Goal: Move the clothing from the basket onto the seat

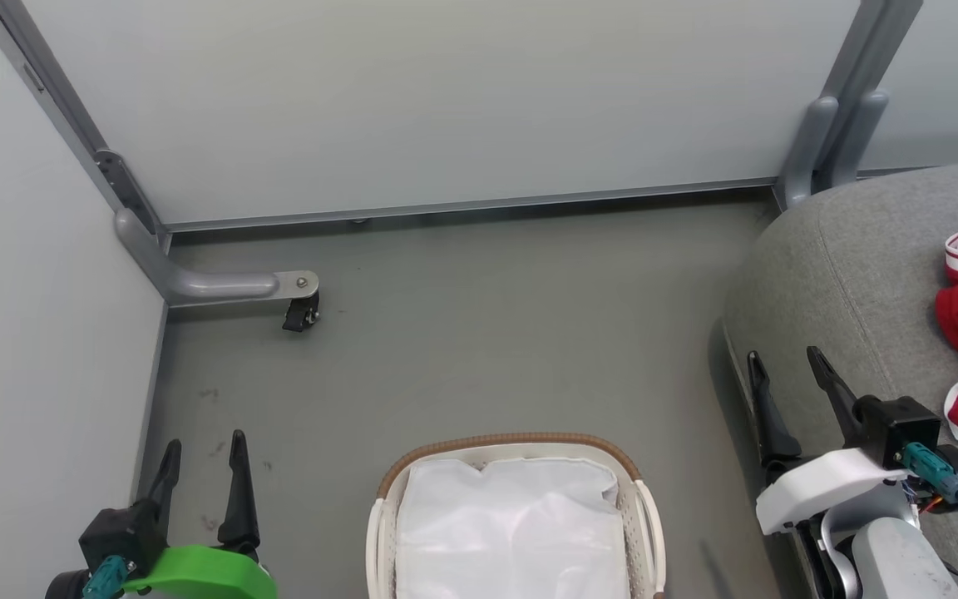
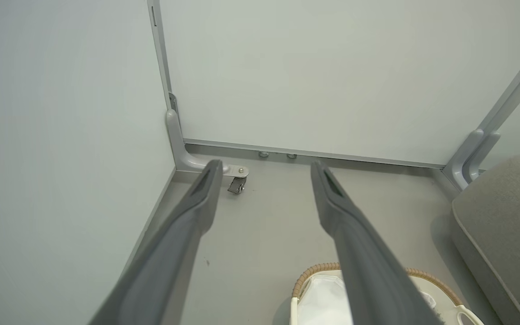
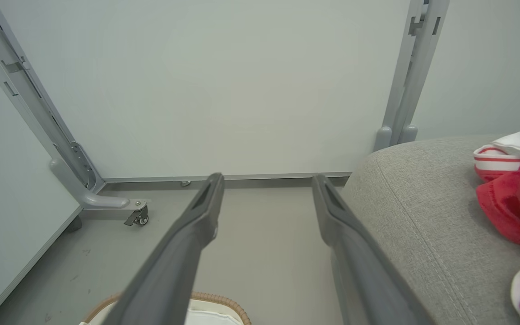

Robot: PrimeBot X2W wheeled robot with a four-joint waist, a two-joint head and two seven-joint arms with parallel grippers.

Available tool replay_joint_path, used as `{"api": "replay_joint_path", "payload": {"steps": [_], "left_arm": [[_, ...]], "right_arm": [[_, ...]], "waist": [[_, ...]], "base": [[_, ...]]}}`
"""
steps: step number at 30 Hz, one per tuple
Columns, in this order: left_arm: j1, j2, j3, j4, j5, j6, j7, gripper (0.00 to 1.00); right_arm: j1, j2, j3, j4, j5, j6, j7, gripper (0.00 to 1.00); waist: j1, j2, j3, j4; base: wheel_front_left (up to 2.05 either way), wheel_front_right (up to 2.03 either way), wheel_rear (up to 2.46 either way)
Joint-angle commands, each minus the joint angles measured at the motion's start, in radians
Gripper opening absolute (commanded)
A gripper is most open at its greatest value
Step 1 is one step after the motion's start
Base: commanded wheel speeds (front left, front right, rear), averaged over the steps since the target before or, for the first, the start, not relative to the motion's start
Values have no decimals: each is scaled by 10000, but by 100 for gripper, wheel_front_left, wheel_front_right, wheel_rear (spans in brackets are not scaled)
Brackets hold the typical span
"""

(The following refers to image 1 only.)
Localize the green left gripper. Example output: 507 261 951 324
123 430 278 599

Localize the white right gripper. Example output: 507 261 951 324
748 347 912 599

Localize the grey fabric sofa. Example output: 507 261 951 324
722 161 958 599

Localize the black caster wheel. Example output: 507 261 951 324
282 293 321 334

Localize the grey partition foot with caster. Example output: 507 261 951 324
115 208 320 309

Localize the white laundry basket brown rim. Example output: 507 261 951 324
365 432 668 599

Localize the white cloth in basket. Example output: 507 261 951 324
394 458 632 599

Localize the grey partition foot bracket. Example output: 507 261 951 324
775 96 840 210
830 89 891 189

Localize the grey partition upright post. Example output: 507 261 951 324
812 0 924 188

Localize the grey partition bottom rail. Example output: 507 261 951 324
163 177 781 235

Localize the grey partition corner post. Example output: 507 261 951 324
0 0 174 252

